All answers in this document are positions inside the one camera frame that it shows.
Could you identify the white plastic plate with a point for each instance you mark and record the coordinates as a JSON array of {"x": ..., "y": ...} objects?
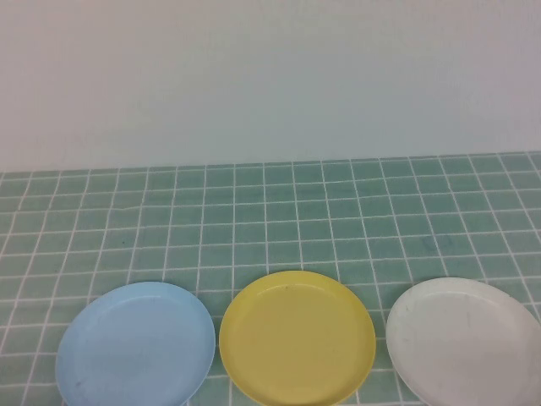
[{"x": 460, "y": 342}]

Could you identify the yellow plastic plate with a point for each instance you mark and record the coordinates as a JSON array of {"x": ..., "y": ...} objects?
[{"x": 296, "y": 338}]

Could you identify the light blue plastic plate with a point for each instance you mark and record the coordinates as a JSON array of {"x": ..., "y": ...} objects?
[{"x": 135, "y": 347}]

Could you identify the green white checked tablecloth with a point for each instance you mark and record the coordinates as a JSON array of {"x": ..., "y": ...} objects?
[{"x": 296, "y": 211}]

